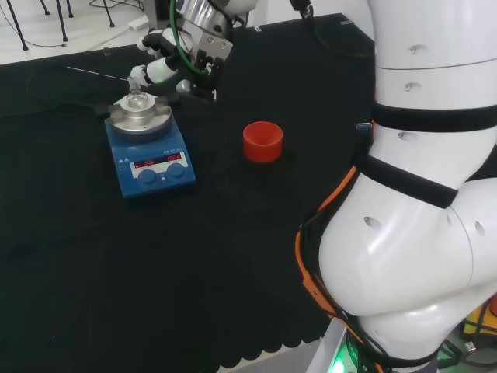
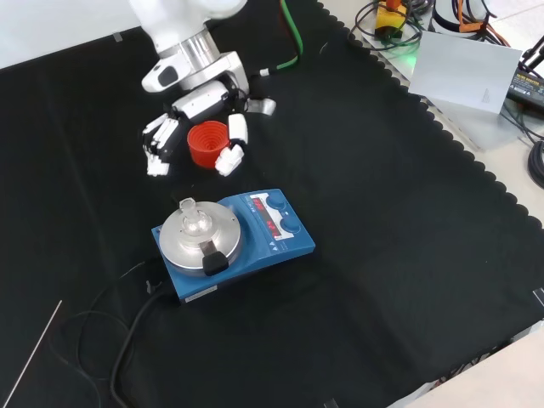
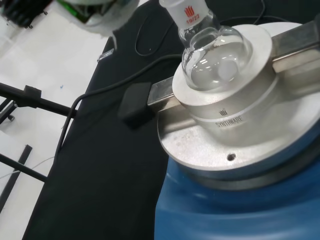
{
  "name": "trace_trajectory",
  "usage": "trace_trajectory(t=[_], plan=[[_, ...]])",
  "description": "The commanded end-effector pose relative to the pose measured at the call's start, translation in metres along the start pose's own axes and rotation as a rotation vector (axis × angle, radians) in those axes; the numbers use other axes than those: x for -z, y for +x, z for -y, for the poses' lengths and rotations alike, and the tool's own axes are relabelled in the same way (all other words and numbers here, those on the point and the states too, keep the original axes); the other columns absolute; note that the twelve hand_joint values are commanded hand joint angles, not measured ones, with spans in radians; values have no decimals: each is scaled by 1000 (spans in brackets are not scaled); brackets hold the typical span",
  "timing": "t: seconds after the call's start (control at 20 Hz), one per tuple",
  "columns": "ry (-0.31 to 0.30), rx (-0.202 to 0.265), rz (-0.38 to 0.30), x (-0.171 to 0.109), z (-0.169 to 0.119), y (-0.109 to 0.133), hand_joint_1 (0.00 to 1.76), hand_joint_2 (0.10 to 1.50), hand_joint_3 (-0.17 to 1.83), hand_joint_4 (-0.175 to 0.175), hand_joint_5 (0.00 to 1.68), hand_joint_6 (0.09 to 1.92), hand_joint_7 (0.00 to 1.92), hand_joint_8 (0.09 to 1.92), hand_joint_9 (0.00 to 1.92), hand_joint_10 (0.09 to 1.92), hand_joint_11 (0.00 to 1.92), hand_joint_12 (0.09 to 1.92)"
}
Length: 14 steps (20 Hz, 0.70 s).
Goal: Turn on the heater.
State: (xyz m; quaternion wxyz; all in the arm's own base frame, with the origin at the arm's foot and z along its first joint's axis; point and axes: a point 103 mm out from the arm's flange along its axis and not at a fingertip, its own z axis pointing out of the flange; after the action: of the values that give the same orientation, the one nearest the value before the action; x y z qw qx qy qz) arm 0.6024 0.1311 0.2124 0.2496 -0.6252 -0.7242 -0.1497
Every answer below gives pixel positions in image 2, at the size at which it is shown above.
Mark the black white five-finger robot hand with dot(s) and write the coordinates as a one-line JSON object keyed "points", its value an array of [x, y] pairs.
{"points": [[200, 102]]}

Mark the blue base heater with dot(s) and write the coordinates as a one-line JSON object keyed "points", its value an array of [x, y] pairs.
{"points": [[293, 246]]}

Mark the red ribbed plastic cup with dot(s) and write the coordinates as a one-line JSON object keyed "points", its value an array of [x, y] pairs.
{"points": [[206, 144]]}

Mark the grey tape strip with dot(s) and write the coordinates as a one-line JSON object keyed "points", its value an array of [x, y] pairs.
{"points": [[118, 37], [330, 404], [538, 296]]}

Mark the clear round-bottom glass flask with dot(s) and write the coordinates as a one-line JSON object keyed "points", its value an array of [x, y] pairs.
{"points": [[193, 223]]}

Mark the yellow stop button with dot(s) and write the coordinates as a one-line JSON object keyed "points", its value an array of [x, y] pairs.
{"points": [[389, 19]]}

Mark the black bench cloth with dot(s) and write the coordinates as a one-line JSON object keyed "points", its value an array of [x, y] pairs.
{"points": [[382, 212]]}

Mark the pale board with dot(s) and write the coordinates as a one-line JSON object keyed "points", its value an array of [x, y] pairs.
{"points": [[463, 72]]}

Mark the thin glass rod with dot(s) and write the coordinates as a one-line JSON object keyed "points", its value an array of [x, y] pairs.
{"points": [[31, 353]]}

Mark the black power adapter yellow label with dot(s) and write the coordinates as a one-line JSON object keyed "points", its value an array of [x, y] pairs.
{"points": [[527, 91]]}

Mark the black tripod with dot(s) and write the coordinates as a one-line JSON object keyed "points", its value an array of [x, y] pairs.
{"points": [[534, 57]]}

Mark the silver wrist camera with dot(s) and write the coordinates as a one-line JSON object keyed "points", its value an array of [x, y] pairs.
{"points": [[262, 107]]}

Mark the grey metal base plate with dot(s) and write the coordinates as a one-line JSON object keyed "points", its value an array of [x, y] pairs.
{"points": [[480, 127]]}

